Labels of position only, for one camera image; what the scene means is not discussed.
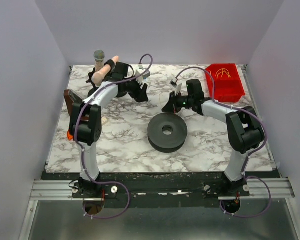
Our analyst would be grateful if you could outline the pink wooden microphone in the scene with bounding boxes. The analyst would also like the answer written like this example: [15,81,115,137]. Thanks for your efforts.
[91,61,111,87]

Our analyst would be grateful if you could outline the yellow cables in bin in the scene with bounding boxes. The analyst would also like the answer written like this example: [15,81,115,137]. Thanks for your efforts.
[214,68,235,80]

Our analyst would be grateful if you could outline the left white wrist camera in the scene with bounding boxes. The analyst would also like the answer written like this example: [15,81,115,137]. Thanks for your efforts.
[135,64,151,85]

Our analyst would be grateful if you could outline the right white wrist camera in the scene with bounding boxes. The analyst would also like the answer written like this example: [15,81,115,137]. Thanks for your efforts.
[169,78,182,96]

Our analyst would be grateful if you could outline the white toy brick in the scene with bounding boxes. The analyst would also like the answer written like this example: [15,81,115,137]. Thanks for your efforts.
[101,117,108,125]

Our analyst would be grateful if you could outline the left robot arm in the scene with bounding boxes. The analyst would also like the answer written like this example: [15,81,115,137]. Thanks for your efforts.
[68,59,150,192]

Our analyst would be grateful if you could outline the grey mesh microphone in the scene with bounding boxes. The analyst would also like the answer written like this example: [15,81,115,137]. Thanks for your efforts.
[93,50,105,72]

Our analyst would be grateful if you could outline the red plastic bin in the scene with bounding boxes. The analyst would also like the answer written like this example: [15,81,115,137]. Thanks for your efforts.
[206,63,246,103]

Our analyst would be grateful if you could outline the brown wooden metronome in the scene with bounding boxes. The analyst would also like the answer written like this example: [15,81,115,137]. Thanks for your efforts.
[63,89,84,116]

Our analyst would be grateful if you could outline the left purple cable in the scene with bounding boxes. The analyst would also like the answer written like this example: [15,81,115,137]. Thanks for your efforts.
[73,53,155,221]

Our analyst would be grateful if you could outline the black cable spool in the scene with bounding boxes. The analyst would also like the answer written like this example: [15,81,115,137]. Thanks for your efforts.
[147,112,188,153]

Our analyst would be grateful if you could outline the aluminium frame rail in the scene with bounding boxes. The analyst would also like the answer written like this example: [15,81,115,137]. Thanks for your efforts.
[30,178,295,202]

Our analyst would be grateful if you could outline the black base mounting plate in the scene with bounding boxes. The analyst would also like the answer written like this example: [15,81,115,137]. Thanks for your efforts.
[72,171,251,210]

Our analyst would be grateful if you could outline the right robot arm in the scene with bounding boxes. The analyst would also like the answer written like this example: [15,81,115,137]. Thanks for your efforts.
[162,79,266,191]

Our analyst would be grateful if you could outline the orange curved track piece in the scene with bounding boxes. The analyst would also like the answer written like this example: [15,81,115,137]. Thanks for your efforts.
[66,131,74,141]

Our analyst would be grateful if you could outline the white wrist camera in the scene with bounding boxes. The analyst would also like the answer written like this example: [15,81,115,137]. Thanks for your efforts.
[135,64,151,85]
[169,78,182,96]

